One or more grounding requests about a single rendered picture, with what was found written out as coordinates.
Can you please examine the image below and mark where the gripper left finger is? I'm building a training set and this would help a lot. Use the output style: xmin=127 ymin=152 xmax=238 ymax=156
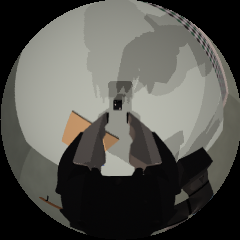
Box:
xmin=55 ymin=112 xmax=109 ymax=195

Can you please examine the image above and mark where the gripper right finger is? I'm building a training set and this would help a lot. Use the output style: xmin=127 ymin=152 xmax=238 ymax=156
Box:
xmin=127 ymin=112 xmax=181 ymax=195

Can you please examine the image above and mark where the orange flat mat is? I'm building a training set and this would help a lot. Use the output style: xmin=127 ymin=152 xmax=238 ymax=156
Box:
xmin=62 ymin=111 xmax=119 ymax=151

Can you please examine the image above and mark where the black die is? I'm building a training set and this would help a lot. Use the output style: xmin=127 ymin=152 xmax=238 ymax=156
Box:
xmin=113 ymin=100 xmax=122 ymax=110

